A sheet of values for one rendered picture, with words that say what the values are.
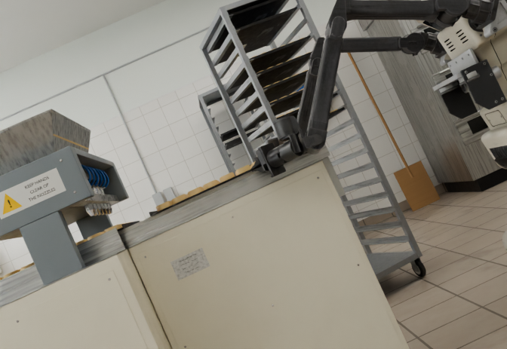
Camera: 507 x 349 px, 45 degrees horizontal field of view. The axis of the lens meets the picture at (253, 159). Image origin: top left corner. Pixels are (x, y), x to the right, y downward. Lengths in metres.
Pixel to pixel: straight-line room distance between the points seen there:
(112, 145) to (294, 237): 4.58
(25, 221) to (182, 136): 4.55
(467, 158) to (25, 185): 4.34
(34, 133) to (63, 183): 0.22
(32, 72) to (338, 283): 5.17
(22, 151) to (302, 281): 0.96
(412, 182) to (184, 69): 2.56
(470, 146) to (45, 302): 4.37
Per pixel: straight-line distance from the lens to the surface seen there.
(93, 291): 1.85
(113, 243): 1.98
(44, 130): 1.99
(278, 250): 2.00
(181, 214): 2.01
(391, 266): 3.49
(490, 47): 2.32
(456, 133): 5.62
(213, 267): 2.00
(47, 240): 1.87
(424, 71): 5.61
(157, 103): 6.41
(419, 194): 6.24
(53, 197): 1.86
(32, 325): 1.91
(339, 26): 1.97
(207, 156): 6.30
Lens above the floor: 0.84
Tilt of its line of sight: 3 degrees up
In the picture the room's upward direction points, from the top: 25 degrees counter-clockwise
